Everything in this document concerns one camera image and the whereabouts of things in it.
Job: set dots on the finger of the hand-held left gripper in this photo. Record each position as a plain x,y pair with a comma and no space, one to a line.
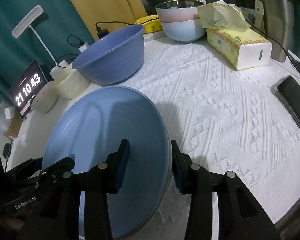
60,165
25,167

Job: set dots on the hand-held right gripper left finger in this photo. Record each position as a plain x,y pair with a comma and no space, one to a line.
121,170

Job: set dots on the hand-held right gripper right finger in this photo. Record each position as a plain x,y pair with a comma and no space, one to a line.
177,175

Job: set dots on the blue plate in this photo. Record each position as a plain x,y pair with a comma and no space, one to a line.
102,130

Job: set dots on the pink speckled white bowl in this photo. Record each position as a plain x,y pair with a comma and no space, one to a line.
43,100

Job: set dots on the black round object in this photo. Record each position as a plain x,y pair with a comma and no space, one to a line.
6,151

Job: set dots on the cardboard box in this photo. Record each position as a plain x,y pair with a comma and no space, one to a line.
11,131

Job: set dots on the white paper tag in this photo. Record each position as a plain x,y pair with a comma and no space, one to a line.
8,113

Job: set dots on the white textured tablecloth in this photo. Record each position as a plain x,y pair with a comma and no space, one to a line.
215,117

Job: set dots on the tablet with clock display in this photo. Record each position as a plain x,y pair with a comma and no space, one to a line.
27,90

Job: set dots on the cream bowl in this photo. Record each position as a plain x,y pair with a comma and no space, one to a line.
70,85

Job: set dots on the large blue bowl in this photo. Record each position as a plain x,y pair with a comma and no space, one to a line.
110,55

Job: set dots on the white charger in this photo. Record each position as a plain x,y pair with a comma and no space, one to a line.
84,48

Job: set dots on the black charger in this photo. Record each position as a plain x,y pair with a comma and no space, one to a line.
102,33

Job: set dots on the black smartphone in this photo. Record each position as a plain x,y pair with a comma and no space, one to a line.
292,95

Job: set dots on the yellow tissue box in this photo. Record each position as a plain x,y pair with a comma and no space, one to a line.
230,42

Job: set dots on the light blue bowl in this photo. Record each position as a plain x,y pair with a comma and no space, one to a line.
182,31

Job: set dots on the white desk lamp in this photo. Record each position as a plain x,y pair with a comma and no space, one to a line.
27,21

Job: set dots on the yellow packet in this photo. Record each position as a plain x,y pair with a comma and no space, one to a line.
150,25

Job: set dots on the wide teal curtain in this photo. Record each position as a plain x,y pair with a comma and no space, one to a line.
65,10

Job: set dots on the pink steel-lined bowl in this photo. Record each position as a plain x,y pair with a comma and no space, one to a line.
175,15

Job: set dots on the wide yellow curtain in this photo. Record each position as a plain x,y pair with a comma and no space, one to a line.
102,0

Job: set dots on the steel thermos flask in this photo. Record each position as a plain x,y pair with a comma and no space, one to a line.
277,25

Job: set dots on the white thermos tag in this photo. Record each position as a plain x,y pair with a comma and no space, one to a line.
258,5

